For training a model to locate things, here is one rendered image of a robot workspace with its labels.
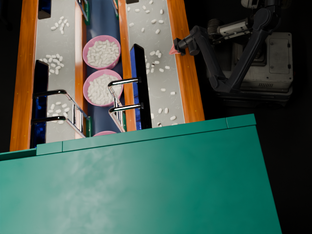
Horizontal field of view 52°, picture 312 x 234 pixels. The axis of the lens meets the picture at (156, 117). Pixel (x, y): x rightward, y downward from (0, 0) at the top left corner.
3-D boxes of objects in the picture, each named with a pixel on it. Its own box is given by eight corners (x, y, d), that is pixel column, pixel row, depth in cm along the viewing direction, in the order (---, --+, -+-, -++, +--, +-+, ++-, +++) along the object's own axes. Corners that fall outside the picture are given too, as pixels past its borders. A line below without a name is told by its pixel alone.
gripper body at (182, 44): (176, 52, 191) (185, 46, 186) (174, 38, 195) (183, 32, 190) (183, 56, 195) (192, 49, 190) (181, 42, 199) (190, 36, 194)
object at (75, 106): (92, 118, 209) (65, 85, 169) (93, 147, 201) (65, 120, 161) (64, 122, 211) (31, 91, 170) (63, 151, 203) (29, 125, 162)
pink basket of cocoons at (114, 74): (116, 70, 221) (113, 62, 213) (132, 100, 211) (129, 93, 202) (81, 87, 220) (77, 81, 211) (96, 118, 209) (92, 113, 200)
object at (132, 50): (144, 49, 181) (142, 42, 174) (155, 154, 156) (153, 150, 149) (130, 51, 182) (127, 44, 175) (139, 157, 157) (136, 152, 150)
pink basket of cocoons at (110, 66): (122, 40, 231) (119, 32, 222) (124, 72, 220) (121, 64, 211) (86, 46, 233) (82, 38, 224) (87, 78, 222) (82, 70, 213)
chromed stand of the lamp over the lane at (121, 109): (152, 109, 206) (140, 74, 165) (155, 138, 198) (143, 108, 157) (123, 113, 208) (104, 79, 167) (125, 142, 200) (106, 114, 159)
